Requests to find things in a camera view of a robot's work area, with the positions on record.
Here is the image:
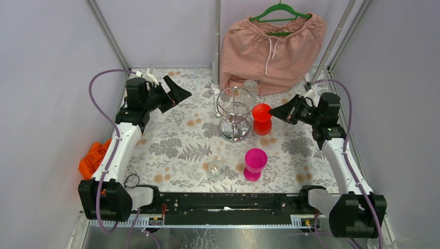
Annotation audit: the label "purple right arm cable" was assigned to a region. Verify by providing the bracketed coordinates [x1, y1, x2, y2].
[304, 79, 385, 249]

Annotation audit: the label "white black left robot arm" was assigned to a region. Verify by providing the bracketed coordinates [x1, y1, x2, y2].
[78, 76, 191, 222]

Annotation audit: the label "clear wine glass back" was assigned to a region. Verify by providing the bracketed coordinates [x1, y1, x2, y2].
[244, 80, 258, 103]

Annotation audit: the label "orange cloth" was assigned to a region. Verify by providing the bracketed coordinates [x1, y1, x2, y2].
[78, 139, 112, 180]

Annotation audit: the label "clear wine glass front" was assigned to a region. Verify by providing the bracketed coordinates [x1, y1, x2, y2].
[207, 160, 226, 182]

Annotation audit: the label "clear wine glass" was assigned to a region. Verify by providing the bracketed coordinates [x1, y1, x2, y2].
[244, 80, 258, 103]
[207, 160, 226, 182]

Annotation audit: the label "pink wine glass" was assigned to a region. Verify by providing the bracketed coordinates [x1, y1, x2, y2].
[243, 148, 268, 182]

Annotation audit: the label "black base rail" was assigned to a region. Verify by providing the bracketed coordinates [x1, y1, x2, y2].
[141, 192, 317, 226]

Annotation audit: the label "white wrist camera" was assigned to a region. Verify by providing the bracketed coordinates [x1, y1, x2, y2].
[135, 67, 159, 85]
[304, 81, 319, 104]

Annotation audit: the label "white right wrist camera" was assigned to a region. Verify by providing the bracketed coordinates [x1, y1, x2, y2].
[304, 81, 319, 104]

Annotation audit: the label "green clothes hanger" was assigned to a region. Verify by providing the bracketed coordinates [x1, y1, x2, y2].
[249, 2, 312, 37]

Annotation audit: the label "red wine glass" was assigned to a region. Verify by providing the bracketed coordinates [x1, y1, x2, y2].
[252, 103, 272, 135]

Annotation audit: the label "chrome wine glass rack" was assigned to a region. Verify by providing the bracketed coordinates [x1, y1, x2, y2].
[215, 87, 255, 142]

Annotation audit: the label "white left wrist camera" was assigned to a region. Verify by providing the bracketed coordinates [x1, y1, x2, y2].
[135, 67, 159, 85]

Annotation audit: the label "black hair tie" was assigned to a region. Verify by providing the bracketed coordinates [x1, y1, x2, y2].
[123, 174, 141, 189]

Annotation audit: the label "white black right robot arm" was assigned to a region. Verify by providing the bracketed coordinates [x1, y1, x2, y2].
[269, 92, 387, 239]

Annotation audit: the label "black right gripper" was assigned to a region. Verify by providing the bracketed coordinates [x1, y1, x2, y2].
[268, 94, 322, 127]

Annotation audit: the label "pink shorts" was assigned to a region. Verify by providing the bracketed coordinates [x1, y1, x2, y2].
[218, 13, 327, 96]

